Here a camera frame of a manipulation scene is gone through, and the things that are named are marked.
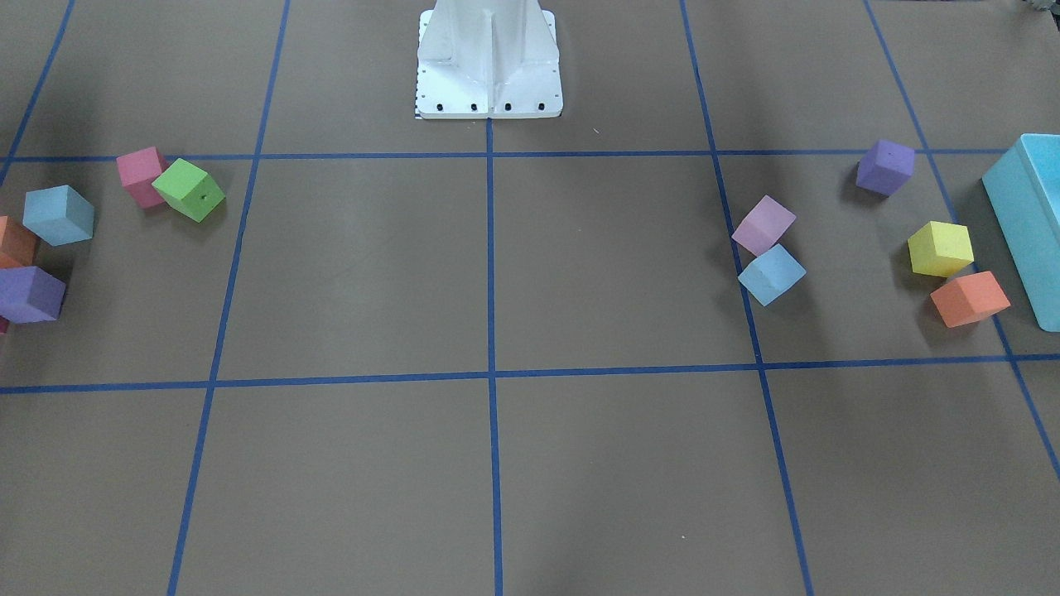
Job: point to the light blue foam block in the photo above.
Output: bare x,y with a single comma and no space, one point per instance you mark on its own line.
771,274
58,215

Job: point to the lilac foam block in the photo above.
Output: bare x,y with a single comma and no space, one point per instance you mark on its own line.
763,226

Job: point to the green foam block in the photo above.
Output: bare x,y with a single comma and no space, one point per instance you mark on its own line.
189,190

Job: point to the purple foam block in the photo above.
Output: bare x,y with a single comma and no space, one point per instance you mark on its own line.
29,294
885,167

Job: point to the yellow foam block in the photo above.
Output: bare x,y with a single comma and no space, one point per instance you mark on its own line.
940,249

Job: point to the pink foam block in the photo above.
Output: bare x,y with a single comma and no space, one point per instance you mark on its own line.
137,171

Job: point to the orange foam block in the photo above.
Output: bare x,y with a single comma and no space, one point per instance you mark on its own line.
18,244
970,298

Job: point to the cyan plastic bin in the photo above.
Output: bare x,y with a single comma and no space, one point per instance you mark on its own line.
1023,189

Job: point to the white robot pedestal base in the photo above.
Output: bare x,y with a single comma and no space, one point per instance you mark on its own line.
488,59

